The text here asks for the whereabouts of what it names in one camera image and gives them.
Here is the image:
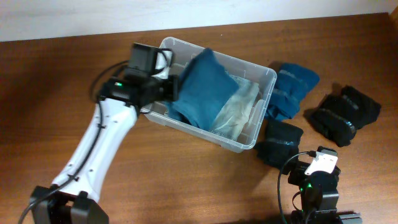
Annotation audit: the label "dark blue jeans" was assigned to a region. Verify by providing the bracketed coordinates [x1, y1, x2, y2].
[167, 48, 239, 131]

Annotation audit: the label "black bundle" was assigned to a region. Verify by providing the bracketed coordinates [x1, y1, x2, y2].
[254, 120, 303, 169]
[308, 86, 381, 147]

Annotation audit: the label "clear plastic storage container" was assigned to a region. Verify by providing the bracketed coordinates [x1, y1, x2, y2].
[146, 37, 277, 153]

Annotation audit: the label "light grey jeans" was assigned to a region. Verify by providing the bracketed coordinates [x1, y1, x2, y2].
[210, 75, 259, 141]

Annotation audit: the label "teal shirt bundle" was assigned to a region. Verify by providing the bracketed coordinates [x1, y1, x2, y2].
[265, 63, 320, 121]

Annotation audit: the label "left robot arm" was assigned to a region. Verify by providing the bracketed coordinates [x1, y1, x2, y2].
[18, 43, 179, 223]

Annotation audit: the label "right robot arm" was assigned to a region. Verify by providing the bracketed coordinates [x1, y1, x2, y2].
[288, 162, 341, 224]

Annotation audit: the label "grey base clamp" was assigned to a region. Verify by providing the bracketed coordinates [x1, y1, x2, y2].
[338, 213, 363, 224]

